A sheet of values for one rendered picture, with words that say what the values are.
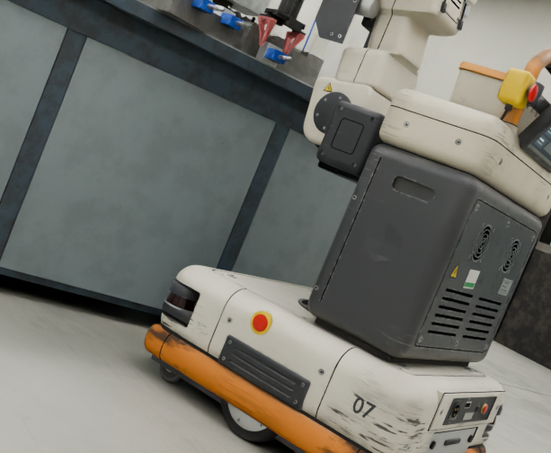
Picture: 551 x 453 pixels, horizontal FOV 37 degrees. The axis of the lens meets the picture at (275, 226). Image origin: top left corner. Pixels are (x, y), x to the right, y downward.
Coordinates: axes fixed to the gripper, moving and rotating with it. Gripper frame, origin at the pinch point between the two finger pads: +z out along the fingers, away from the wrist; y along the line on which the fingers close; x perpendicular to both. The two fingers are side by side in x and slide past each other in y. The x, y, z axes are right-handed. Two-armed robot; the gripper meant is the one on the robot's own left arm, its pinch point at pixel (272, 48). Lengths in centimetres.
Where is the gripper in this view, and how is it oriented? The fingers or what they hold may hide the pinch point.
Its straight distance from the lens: 229.1
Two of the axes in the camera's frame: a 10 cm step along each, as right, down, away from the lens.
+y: -7.7, -2.7, -5.8
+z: -3.8, 9.2, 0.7
